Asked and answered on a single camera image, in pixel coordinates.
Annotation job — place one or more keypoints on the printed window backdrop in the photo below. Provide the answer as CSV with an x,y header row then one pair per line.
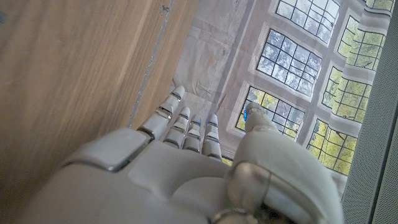
x,y
280,62

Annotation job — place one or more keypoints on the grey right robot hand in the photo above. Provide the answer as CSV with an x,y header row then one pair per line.
x,y
174,186

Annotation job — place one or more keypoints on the grey perforated panel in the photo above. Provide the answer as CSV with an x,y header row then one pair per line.
x,y
373,155

